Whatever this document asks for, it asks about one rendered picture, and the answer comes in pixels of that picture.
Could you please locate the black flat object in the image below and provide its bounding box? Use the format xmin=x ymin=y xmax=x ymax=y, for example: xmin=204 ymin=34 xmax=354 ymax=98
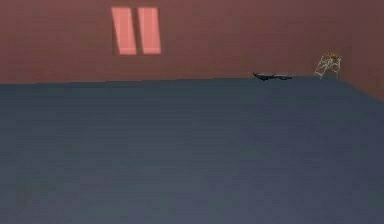
xmin=252 ymin=72 xmax=293 ymax=82

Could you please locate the pale wire frame stand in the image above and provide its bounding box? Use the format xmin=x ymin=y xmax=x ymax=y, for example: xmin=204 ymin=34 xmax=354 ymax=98
xmin=313 ymin=52 xmax=343 ymax=81

